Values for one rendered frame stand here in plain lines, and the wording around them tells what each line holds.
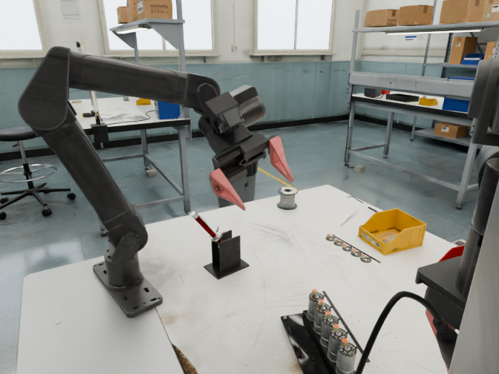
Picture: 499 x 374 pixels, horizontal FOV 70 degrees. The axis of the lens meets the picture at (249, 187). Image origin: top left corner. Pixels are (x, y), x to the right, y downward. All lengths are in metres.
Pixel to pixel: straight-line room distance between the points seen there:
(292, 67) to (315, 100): 0.72
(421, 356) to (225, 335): 0.31
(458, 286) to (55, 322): 0.63
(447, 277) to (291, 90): 5.55
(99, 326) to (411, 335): 0.53
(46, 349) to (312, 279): 0.49
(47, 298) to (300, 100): 5.44
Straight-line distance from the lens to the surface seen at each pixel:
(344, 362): 0.55
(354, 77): 3.75
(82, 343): 0.69
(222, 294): 0.73
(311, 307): 0.63
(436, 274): 0.35
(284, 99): 5.78
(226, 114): 0.57
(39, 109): 0.61
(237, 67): 5.32
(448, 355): 0.34
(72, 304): 0.77
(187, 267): 0.81
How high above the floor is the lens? 1.20
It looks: 21 degrees down
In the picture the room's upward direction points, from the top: straight up
